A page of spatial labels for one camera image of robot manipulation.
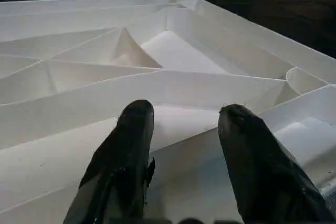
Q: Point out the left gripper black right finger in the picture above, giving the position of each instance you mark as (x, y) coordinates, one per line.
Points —
(262, 171)

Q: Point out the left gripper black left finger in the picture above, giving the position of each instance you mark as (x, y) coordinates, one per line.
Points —
(123, 161)

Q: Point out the white plastic table top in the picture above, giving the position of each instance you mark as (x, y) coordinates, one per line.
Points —
(183, 82)

